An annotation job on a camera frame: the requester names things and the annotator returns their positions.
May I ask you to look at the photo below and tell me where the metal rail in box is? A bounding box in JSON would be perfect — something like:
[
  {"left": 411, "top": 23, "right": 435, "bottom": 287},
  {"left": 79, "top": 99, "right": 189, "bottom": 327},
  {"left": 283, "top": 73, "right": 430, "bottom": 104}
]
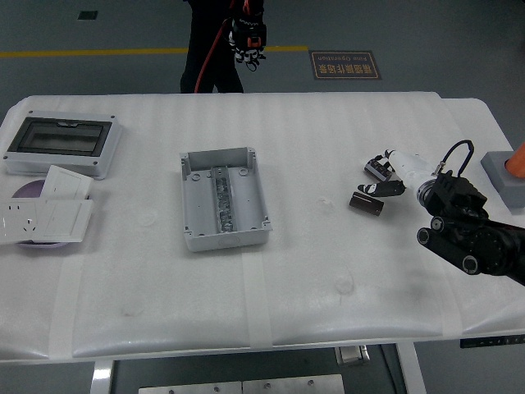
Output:
[{"left": 211, "top": 165, "right": 239, "bottom": 234}]

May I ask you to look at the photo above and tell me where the white tape strip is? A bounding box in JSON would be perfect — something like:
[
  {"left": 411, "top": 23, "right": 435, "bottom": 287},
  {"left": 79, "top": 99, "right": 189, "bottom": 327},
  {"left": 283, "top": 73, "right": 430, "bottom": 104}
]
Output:
[
  {"left": 48, "top": 262, "right": 83, "bottom": 362},
  {"left": 241, "top": 250, "right": 274, "bottom": 350}
]

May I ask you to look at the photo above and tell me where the grey metal bracket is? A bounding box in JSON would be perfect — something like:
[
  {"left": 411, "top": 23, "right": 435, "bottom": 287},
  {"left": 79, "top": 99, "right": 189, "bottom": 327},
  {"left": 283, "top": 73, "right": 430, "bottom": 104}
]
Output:
[{"left": 334, "top": 346, "right": 370, "bottom": 367}]

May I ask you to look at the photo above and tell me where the yellow floor tape line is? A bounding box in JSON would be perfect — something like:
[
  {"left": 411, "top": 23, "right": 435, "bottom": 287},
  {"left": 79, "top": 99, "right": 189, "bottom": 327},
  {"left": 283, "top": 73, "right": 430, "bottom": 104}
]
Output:
[{"left": 0, "top": 45, "right": 308, "bottom": 58}]

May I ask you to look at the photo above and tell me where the large white switch plate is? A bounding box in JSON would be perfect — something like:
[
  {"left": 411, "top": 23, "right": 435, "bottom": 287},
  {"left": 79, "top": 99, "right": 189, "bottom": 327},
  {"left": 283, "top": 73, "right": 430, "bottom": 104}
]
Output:
[{"left": 34, "top": 199, "right": 94, "bottom": 242}]

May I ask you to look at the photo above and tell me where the black table control panel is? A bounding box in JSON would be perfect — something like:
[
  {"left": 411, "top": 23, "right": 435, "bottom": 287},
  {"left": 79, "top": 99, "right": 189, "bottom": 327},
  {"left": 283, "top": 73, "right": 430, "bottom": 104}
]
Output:
[{"left": 459, "top": 334, "right": 525, "bottom": 349}]

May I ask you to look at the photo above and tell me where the open grey plastic box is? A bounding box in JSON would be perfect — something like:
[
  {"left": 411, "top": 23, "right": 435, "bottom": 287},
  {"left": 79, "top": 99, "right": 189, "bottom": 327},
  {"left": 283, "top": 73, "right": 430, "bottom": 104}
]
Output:
[{"left": 179, "top": 146, "right": 274, "bottom": 253}]

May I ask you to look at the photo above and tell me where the person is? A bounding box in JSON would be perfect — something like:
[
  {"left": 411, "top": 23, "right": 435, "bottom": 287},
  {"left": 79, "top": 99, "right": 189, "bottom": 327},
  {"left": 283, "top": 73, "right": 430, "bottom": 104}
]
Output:
[{"left": 180, "top": 0, "right": 267, "bottom": 94}]

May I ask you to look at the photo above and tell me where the orange cable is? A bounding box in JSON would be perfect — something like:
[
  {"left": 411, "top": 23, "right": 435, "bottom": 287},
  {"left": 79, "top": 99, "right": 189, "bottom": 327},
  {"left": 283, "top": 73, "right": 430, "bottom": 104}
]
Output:
[{"left": 193, "top": 18, "right": 233, "bottom": 94}]

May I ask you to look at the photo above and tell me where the grey block base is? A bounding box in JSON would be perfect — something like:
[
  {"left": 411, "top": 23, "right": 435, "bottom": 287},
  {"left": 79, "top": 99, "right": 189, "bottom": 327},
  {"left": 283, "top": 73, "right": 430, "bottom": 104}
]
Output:
[{"left": 480, "top": 150, "right": 525, "bottom": 214}]

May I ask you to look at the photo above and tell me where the grey box with dark window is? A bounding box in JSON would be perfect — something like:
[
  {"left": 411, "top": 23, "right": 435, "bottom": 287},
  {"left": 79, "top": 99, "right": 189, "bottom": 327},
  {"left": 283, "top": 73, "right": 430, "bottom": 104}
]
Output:
[{"left": 2, "top": 109, "right": 123, "bottom": 181}]

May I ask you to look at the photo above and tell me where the white foam mat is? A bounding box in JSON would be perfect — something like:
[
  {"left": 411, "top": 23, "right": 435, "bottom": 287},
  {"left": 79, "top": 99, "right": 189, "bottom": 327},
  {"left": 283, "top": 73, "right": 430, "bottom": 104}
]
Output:
[{"left": 0, "top": 92, "right": 525, "bottom": 364}]

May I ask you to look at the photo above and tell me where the white table frame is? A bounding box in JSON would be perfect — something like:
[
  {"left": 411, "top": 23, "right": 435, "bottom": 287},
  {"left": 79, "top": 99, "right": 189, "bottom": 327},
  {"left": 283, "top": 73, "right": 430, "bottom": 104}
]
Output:
[{"left": 90, "top": 342, "right": 427, "bottom": 394}]

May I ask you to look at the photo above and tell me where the brown floor sign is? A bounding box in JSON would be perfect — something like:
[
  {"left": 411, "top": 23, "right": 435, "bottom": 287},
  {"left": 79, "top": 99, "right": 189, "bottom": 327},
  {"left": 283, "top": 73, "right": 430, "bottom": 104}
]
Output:
[{"left": 309, "top": 50, "right": 382, "bottom": 81}]

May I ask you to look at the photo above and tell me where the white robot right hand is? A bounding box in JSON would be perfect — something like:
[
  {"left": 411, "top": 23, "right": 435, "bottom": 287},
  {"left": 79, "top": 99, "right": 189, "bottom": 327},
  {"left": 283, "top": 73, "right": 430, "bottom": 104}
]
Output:
[{"left": 356, "top": 149, "right": 436, "bottom": 199}]

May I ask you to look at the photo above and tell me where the person's left hand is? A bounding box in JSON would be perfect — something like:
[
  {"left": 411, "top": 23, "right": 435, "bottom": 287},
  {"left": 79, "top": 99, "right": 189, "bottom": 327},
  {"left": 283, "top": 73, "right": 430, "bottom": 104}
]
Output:
[{"left": 227, "top": 16, "right": 267, "bottom": 73}]

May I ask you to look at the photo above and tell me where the purple round disc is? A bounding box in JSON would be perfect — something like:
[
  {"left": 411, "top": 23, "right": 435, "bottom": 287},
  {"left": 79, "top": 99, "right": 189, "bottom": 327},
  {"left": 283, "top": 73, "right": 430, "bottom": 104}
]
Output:
[{"left": 11, "top": 179, "right": 71, "bottom": 250}]

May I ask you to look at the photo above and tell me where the grey metal plate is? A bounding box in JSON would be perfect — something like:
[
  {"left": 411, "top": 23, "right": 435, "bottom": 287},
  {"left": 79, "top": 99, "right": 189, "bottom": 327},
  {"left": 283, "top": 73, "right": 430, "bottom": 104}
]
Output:
[
  {"left": 138, "top": 381, "right": 243, "bottom": 394},
  {"left": 241, "top": 373, "right": 345, "bottom": 394}
]

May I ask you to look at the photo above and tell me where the small white switch plate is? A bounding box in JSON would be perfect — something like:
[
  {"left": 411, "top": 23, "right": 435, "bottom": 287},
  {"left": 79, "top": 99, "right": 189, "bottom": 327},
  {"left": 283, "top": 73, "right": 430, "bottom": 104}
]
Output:
[{"left": 39, "top": 164, "right": 94, "bottom": 201}]

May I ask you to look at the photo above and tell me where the white socket plate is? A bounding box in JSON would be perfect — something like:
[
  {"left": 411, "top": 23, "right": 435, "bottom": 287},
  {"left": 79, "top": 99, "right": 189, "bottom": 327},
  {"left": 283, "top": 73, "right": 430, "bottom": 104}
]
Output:
[{"left": 0, "top": 199, "right": 44, "bottom": 246}]

